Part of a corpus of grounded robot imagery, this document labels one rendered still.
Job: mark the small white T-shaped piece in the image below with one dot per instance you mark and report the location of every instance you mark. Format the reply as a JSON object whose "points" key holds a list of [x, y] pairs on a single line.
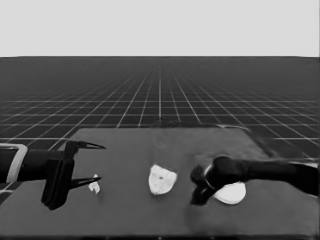
{"points": [[95, 189]]}

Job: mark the white round carrier with pins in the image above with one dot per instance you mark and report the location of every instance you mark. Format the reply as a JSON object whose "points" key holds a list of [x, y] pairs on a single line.
{"points": [[166, 190]]}

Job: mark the large thick white disc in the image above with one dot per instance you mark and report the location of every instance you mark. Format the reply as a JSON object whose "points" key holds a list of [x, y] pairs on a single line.
{"points": [[233, 195]]}

